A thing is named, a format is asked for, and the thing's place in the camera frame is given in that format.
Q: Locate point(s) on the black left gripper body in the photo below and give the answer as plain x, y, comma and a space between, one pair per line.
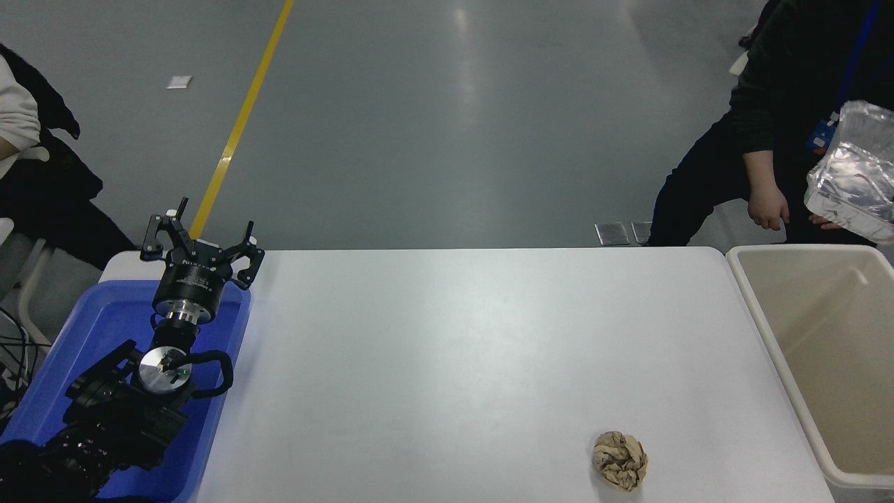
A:
192, 279

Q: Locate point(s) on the silver foil tray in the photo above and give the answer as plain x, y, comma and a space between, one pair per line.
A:
855, 168

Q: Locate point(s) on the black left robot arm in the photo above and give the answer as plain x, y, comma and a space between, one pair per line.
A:
119, 412

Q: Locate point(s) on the person's right forearm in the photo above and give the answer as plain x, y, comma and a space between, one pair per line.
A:
758, 168

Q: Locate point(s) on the grey metal floor plate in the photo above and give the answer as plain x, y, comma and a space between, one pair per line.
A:
640, 232
611, 233

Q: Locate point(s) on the person's right hand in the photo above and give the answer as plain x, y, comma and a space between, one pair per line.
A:
767, 206

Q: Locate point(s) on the person's left hand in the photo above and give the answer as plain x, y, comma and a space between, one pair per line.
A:
825, 223

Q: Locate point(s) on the blue plastic tray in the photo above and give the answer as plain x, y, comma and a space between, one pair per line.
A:
105, 314

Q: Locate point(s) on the seated person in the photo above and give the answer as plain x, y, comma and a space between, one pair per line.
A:
42, 199

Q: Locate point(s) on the crumpled tan paper ball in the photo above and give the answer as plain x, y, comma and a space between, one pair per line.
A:
620, 460

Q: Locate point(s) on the large pale plastic bin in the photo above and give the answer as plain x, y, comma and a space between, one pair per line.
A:
838, 342

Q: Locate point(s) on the white chair frame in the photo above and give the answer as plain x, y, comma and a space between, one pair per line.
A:
31, 279

